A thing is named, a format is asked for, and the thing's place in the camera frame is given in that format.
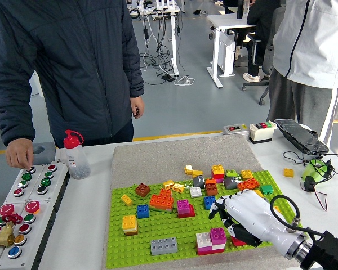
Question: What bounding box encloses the person's right hand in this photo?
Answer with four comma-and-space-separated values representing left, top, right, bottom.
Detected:
5, 137, 35, 172

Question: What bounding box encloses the person's left hand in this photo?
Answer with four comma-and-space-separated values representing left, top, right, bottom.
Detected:
130, 96, 145, 120

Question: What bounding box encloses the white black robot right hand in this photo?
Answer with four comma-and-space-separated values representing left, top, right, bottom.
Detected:
208, 188, 302, 258

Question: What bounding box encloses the red square brick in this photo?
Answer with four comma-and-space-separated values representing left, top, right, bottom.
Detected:
230, 235, 248, 248

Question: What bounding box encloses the magenta square brick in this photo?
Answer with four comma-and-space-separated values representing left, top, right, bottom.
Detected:
210, 227, 228, 245
176, 199, 192, 215

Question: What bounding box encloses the green studded baseplate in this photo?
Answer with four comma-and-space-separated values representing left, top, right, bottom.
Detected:
105, 169, 309, 269

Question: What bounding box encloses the orange long brick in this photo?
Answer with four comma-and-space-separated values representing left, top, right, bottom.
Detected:
237, 177, 261, 192

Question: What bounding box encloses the grey block with hole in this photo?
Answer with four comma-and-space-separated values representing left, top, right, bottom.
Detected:
32, 141, 57, 166

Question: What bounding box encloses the white eight-button control box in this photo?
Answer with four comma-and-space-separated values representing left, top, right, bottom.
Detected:
4, 162, 71, 204

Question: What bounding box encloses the dark grey brick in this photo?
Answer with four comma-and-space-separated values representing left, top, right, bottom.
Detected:
224, 176, 239, 191

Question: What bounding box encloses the blue square brick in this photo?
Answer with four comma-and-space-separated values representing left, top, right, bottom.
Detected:
136, 204, 150, 219
203, 195, 217, 211

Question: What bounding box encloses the orange brown brick stack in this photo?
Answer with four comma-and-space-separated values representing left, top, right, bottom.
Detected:
204, 178, 219, 197

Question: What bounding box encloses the yellow red brick stack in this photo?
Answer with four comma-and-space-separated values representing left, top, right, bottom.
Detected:
211, 164, 225, 183

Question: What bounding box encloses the white magenta brick stack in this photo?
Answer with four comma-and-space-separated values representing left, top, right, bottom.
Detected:
196, 232, 228, 256

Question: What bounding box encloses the clear bottle red cap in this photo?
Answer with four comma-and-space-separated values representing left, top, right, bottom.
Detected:
63, 129, 91, 181

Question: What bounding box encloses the red sloped brick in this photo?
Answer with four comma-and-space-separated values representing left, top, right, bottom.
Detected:
177, 204, 197, 219

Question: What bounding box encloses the grey-brown table mat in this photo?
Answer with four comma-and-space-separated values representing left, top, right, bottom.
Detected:
101, 135, 309, 270

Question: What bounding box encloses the grey sloped brick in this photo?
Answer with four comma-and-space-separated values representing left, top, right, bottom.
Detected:
192, 175, 206, 189

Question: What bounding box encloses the white panel heater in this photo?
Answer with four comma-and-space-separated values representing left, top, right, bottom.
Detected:
30, 71, 45, 98

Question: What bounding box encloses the light green tape roll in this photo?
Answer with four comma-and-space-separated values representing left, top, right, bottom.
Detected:
301, 159, 333, 188

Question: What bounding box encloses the person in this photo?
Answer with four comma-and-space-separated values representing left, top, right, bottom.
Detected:
0, 0, 145, 172
233, 0, 286, 83
266, 0, 338, 147

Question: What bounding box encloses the brown square brick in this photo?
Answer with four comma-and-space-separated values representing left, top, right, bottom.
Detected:
134, 182, 152, 198

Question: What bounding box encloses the brass valve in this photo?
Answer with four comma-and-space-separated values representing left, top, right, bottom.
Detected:
0, 222, 15, 248

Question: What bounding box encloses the black keyboard tray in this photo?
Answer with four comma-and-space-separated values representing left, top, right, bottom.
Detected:
274, 118, 330, 155

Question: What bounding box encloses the orange brick cluster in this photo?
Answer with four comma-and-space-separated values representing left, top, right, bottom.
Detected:
149, 188, 175, 212

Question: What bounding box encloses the grey eight-stud brick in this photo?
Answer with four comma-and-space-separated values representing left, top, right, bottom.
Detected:
150, 237, 179, 256

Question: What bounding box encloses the white emergency-stop button box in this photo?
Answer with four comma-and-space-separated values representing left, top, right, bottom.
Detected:
0, 196, 61, 270

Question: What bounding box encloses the white computer tower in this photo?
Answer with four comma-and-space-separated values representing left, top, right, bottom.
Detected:
218, 35, 237, 77

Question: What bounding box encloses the yellow tan brick stack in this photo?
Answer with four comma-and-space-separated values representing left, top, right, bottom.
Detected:
122, 215, 139, 236

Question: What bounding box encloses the white desk with tower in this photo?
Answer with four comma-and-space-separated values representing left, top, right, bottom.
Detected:
206, 11, 257, 89

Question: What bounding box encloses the black module with red wire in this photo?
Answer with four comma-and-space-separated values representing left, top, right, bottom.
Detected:
300, 176, 330, 212

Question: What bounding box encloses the red valve handle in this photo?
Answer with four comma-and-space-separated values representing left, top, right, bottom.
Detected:
1, 212, 23, 225

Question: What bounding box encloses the white desk with cables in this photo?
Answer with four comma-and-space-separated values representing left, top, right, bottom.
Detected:
131, 0, 181, 76

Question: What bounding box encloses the black white cable tangle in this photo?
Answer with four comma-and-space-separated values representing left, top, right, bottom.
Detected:
135, 8, 184, 85

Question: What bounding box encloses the white switch box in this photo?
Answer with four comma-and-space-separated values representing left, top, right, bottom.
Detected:
248, 120, 277, 145

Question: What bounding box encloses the grey switch box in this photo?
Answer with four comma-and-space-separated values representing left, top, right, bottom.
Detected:
222, 124, 250, 136

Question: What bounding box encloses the black cable with plug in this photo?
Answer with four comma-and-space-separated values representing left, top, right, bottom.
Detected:
283, 151, 338, 181

